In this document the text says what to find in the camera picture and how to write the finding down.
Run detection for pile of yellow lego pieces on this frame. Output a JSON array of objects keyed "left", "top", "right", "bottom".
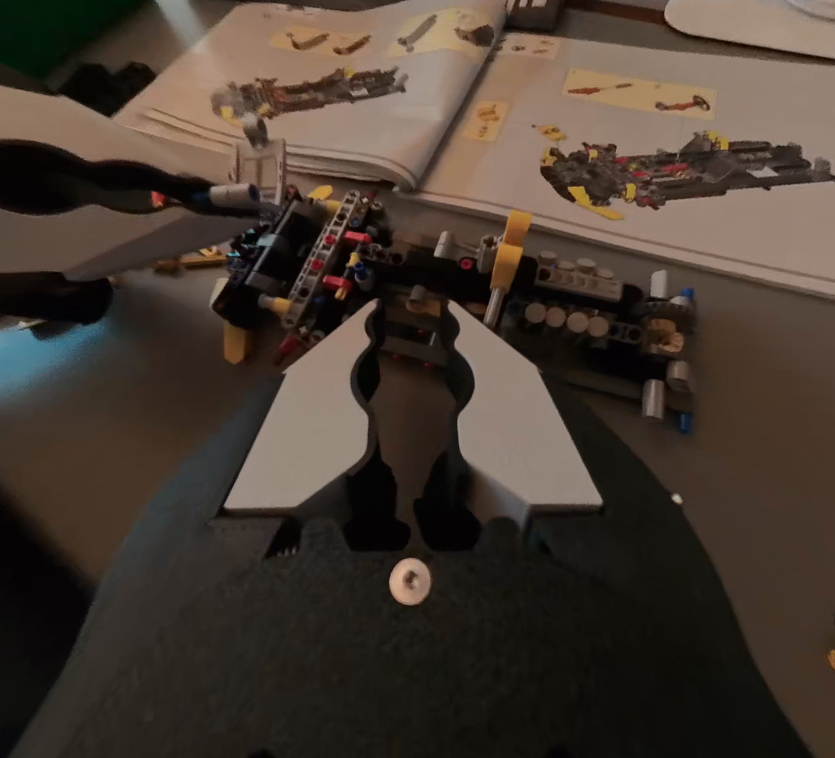
[{"left": 153, "top": 245, "right": 230, "bottom": 277}]

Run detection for grey lego panel piece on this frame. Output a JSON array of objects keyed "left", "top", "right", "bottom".
[{"left": 227, "top": 117, "right": 289, "bottom": 205}]

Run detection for blue lego pin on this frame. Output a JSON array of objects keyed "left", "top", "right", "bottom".
[{"left": 192, "top": 182, "right": 263, "bottom": 212}]

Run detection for open lego instruction booklet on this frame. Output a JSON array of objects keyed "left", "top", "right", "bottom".
[{"left": 112, "top": 0, "right": 835, "bottom": 303}]

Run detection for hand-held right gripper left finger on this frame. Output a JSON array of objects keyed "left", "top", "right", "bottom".
[{"left": 220, "top": 298, "right": 412, "bottom": 553}]

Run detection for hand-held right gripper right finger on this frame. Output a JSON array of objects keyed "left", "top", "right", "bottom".
[{"left": 414, "top": 300, "right": 605, "bottom": 553}]

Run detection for black lego beams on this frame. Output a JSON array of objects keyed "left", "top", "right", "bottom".
[{"left": 57, "top": 61, "right": 159, "bottom": 117}]

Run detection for lego car chassis model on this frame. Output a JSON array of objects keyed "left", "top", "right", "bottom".
[{"left": 209, "top": 184, "right": 700, "bottom": 434}]

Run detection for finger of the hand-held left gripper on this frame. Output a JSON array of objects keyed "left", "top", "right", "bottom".
[
  {"left": 0, "top": 182, "right": 265, "bottom": 282},
  {"left": 0, "top": 84, "right": 245, "bottom": 198}
]

